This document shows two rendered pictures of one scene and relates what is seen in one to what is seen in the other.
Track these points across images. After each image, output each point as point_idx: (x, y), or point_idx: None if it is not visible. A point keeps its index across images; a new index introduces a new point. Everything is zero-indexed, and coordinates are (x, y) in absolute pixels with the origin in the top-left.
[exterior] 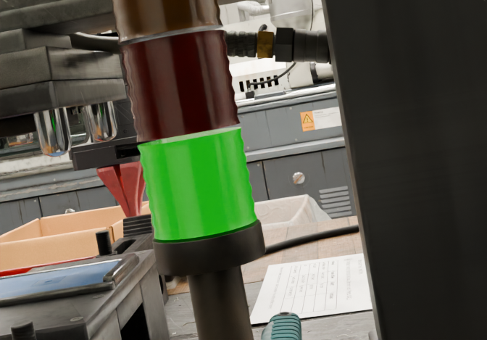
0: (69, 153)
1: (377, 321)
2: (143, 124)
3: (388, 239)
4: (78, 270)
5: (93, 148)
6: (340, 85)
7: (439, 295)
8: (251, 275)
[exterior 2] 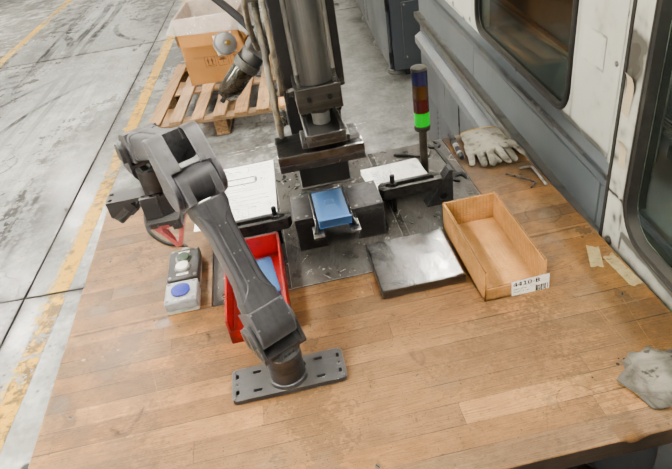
0: (179, 220)
1: (341, 166)
2: (428, 109)
3: None
4: (317, 200)
5: (180, 212)
6: (340, 114)
7: None
8: (200, 236)
